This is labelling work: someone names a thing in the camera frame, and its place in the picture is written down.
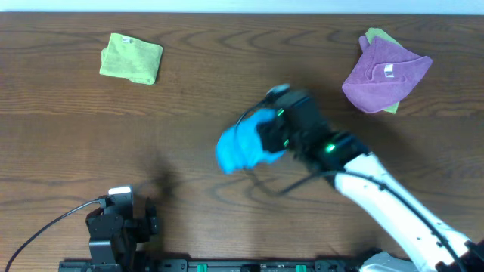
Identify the blue microfiber cloth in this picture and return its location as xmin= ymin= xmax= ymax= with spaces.
xmin=216 ymin=109 xmax=285 ymax=175

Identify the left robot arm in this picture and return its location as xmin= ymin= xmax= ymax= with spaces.
xmin=85 ymin=193 xmax=160 ymax=271

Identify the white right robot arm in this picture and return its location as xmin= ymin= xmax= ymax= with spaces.
xmin=256 ymin=110 xmax=483 ymax=271

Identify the purple microfiber cloth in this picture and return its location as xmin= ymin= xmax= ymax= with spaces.
xmin=342 ymin=36 xmax=433 ymax=113

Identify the green cloth under purple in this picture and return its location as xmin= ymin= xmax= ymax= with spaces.
xmin=365 ymin=27 xmax=401 ymax=114

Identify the folded green cloth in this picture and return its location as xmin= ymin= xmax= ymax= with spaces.
xmin=99 ymin=33 xmax=163 ymax=85

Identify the black left camera cable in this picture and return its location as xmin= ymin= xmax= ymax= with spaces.
xmin=3 ymin=198 xmax=107 ymax=272

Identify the black camera cable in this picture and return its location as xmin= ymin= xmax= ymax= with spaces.
xmin=234 ymin=96 xmax=470 ymax=272
xmin=3 ymin=198 xmax=107 ymax=272

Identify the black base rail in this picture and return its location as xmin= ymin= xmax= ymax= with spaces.
xmin=58 ymin=259 xmax=359 ymax=272

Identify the black right camera cable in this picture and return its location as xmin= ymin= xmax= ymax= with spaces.
xmin=234 ymin=96 xmax=470 ymax=272

